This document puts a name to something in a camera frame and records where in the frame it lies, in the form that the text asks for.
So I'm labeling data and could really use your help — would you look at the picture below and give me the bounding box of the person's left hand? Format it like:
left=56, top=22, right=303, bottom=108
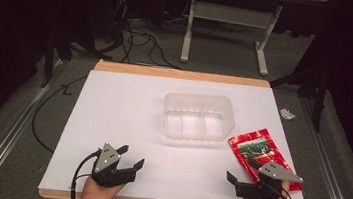
left=78, top=174, right=127, bottom=199

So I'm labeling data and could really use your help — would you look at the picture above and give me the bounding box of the black floor cable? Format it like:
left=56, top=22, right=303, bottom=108
left=28, top=69, right=89, bottom=157

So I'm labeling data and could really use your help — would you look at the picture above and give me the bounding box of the tangle of black cables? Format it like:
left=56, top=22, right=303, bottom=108
left=99, top=0, right=192, bottom=71

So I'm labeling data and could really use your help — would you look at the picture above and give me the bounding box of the translucent plastic container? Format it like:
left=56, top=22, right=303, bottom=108
left=159, top=89, right=239, bottom=147

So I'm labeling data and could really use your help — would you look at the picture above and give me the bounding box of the red snack packet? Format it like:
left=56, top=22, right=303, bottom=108
left=223, top=124, right=310, bottom=194

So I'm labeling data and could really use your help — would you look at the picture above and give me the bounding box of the metal floor rail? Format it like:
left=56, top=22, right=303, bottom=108
left=0, top=51, right=66, bottom=199
left=288, top=95, right=353, bottom=199

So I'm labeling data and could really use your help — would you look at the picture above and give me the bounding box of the white desk frame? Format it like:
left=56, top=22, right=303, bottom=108
left=178, top=0, right=330, bottom=84

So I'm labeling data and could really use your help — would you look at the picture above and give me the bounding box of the black metal stand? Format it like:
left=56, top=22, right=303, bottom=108
left=38, top=22, right=106, bottom=96
left=264, top=61, right=333, bottom=133

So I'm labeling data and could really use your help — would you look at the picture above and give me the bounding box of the crumpled white paper scrap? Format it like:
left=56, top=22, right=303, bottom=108
left=278, top=107, right=298, bottom=122

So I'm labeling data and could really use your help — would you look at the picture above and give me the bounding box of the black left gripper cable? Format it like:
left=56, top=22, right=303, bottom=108
left=69, top=145, right=102, bottom=199

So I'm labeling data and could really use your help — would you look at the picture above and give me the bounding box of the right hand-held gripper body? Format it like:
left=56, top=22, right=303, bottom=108
left=233, top=157, right=306, bottom=199

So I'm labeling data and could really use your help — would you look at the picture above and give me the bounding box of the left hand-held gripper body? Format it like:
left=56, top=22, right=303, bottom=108
left=89, top=141, right=142, bottom=191

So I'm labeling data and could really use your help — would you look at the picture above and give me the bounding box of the white table sheet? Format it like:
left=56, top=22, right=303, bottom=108
left=37, top=62, right=321, bottom=199

